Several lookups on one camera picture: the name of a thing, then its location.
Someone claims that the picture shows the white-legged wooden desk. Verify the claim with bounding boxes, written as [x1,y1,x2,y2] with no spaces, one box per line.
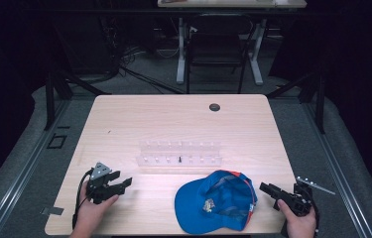
[157,0,308,86]

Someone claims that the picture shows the clear acrylic peg rack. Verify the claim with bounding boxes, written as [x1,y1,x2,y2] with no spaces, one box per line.
[136,140,223,168]

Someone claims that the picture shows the grey tape strip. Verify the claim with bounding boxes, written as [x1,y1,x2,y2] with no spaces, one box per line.
[40,206,65,217]

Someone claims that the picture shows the person's right hand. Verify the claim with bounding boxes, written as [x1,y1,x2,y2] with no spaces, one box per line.
[277,199,317,238]

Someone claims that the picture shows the black metal stand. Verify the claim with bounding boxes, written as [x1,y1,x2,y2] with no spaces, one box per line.
[44,26,112,132]
[266,49,327,135]

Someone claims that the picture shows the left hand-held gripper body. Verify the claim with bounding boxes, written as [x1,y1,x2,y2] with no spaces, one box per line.
[85,162,118,205]

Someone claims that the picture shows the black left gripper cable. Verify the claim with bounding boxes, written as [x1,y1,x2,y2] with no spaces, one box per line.
[71,169,94,230]

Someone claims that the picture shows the black chair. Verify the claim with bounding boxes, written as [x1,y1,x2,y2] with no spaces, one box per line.
[186,14,255,95]

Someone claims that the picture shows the blue baseball cap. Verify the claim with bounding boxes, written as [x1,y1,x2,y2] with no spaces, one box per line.
[174,170,259,235]

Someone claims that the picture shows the person's left hand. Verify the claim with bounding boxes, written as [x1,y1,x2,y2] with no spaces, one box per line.
[68,189,120,238]

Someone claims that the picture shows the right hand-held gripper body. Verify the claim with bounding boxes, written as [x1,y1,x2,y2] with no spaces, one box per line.
[286,176,336,217]

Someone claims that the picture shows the black square tape outline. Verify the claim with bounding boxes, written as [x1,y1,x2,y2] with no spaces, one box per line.
[47,133,68,150]

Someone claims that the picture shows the black floor cables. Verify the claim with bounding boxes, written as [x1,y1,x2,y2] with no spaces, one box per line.
[117,46,185,95]

